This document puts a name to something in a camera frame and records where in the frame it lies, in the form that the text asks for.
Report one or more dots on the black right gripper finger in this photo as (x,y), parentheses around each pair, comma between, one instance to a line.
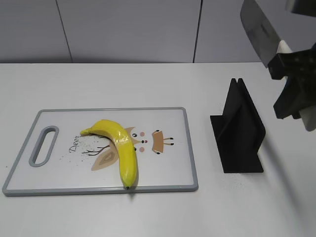
(289,102)
(283,65)

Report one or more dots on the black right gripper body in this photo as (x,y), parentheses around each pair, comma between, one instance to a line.
(307,65)

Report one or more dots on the white-handled cleaver knife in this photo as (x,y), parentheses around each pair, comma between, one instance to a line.
(267,43)

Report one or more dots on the yellow plastic banana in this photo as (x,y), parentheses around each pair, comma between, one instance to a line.
(124,147)

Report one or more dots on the black knife stand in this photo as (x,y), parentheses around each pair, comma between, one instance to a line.
(239,131)

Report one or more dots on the white grey-rimmed cutting board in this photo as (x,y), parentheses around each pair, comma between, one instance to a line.
(56,160)

